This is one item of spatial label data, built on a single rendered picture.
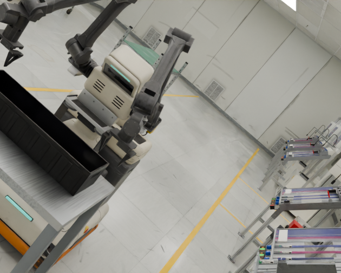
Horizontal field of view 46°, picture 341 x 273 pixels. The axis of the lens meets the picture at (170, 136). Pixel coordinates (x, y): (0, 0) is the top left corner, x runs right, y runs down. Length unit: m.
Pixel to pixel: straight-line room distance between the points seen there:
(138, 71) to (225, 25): 9.71
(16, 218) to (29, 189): 0.90
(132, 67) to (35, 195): 0.81
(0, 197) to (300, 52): 9.77
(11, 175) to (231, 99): 10.17
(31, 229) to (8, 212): 0.15
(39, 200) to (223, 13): 10.54
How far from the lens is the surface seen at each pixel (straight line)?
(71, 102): 1.94
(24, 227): 2.26
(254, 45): 11.35
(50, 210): 1.35
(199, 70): 11.53
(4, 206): 2.29
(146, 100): 1.37
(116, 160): 2.29
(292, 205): 3.95
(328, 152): 7.18
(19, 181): 1.39
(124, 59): 1.92
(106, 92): 1.98
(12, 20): 1.56
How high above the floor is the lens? 1.53
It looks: 15 degrees down
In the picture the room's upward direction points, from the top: 39 degrees clockwise
